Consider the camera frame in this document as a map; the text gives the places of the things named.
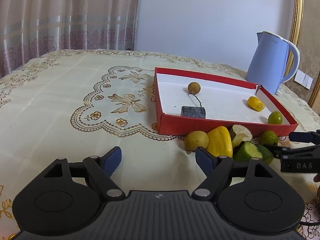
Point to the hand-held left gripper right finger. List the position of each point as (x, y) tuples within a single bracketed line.
[(205, 161)]

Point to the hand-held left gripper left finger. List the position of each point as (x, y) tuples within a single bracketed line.
[(112, 161)]

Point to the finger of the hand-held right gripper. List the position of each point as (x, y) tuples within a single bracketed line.
[(295, 152), (302, 137)]

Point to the yellow pepper piece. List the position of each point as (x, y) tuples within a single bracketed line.
[(220, 142), (256, 104)]

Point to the dark green cucumber end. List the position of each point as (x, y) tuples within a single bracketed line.
[(267, 155)]

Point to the green tomato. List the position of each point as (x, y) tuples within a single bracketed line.
[(268, 137), (275, 118)]

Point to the red cardboard box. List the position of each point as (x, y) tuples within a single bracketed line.
[(200, 127)]

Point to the cut cucumber piece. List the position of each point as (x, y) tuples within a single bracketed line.
[(246, 152)]

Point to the eggplant piece with pale flesh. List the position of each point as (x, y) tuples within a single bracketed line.
[(241, 131)]

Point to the dark eggplant piece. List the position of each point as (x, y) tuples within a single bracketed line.
[(192, 112)]

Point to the longan with stem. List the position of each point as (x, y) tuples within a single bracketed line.
[(194, 87)]

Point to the person's right hand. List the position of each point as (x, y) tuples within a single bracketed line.
[(318, 178)]

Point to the embroidered cream tablecloth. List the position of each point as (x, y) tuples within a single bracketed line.
[(62, 105)]

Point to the blue electric kettle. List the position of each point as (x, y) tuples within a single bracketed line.
[(267, 62)]

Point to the patterned pink curtain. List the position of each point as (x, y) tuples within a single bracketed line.
[(62, 17)]

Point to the gold wall moulding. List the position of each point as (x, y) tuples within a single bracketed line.
[(315, 92), (298, 5)]

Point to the white wall light switch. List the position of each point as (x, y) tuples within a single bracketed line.
[(303, 79)]

